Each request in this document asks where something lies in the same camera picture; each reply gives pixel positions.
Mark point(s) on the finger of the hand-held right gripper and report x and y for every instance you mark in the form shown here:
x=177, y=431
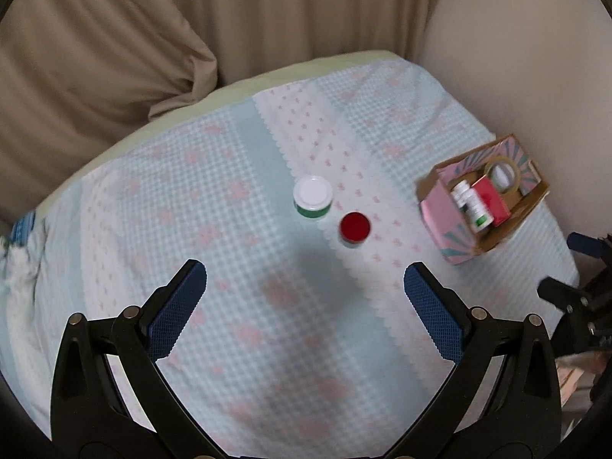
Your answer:
x=588, y=245
x=559, y=291

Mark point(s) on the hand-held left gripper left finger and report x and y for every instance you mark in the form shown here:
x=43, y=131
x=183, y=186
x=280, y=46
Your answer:
x=177, y=311

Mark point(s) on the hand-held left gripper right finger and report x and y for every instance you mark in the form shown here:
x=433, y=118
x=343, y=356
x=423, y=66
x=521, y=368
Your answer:
x=432, y=315

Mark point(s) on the clear tape roll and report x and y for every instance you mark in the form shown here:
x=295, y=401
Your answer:
x=515, y=174

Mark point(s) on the pink striped cardboard box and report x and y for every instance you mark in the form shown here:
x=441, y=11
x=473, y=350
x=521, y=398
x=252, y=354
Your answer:
x=442, y=213

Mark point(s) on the red rectangular box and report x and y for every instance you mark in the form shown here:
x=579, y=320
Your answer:
x=492, y=198

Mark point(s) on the red lid jar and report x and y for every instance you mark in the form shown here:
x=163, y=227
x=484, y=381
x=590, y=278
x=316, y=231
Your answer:
x=354, y=229

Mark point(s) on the white lid green jar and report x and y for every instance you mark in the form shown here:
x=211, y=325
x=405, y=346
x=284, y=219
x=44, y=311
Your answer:
x=313, y=197

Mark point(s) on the blue checked floral bedsheet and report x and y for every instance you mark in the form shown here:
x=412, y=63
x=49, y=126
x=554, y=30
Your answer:
x=267, y=296

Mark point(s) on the crumpled light blue cloth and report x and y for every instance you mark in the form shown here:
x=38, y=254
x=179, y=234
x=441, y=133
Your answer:
x=19, y=267

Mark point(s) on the beige curtain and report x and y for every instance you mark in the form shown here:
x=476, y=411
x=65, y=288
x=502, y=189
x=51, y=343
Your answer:
x=86, y=67
x=306, y=9

